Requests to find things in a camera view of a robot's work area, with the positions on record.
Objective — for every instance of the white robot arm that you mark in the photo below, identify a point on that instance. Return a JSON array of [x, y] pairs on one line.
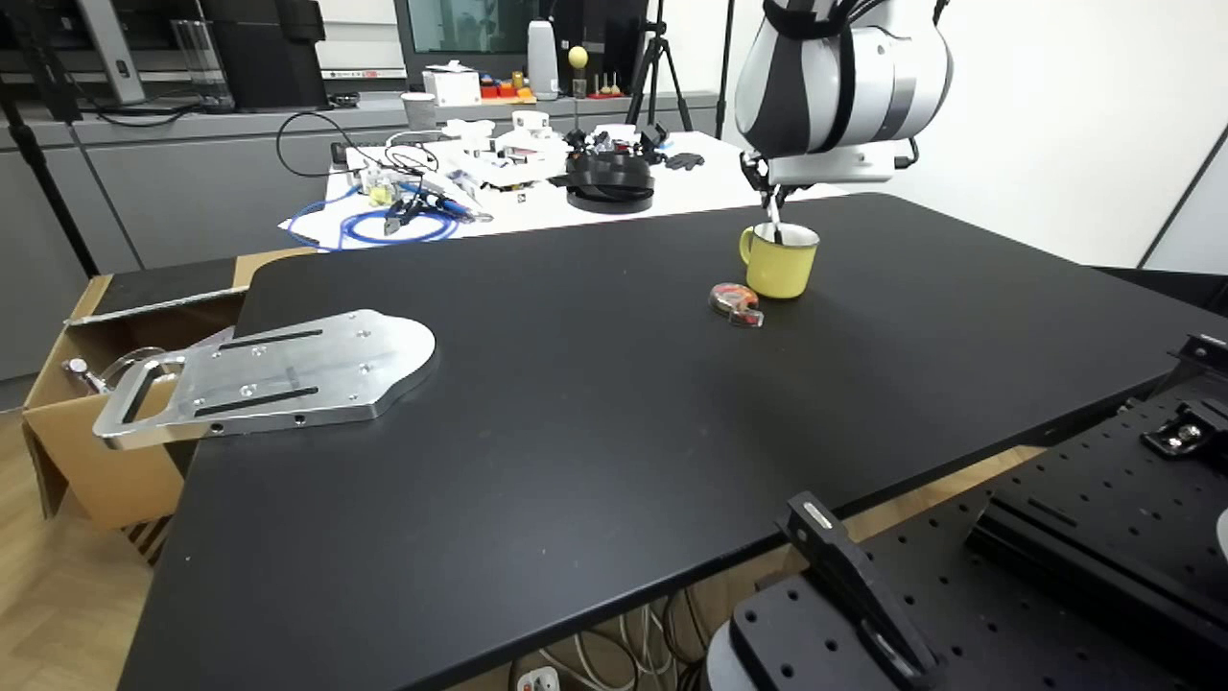
[[844, 77]]

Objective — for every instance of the yellow cup with white interior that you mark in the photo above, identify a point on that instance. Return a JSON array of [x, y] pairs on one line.
[[781, 262]]

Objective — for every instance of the orange patterned small object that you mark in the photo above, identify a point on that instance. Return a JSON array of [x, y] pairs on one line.
[[738, 302]]

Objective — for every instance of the black round headset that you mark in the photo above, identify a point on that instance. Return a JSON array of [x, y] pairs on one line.
[[612, 175]]

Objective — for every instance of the black hand controller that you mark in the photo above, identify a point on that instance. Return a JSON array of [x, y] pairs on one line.
[[679, 160]]

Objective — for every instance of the yellow ball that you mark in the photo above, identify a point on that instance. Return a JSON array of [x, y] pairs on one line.
[[577, 59]]

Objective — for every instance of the white cylindrical bottle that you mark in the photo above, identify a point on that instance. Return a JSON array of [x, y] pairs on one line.
[[543, 59]]

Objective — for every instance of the black vertical pole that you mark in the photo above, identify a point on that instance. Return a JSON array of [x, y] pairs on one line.
[[725, 64]]

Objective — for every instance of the small white box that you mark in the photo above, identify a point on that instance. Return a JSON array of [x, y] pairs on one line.
[[450, 87]]

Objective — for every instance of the silver metal plate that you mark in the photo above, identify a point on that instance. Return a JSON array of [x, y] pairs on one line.
[[280, 379]]

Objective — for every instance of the black perforated breadboard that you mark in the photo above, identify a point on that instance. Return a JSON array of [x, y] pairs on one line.
[[1022, 601]]

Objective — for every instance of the brown cardboard box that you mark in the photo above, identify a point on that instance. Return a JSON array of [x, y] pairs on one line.
[[101, 467]]

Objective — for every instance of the black camera tripod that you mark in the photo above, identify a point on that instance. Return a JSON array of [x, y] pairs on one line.
[[656, 59], [43, 165]]

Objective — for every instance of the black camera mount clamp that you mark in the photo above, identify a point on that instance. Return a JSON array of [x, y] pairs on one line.
[[848, 582]]

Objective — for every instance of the dark glass wall screen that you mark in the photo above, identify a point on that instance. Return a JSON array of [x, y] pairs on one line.
[[472, 26]]

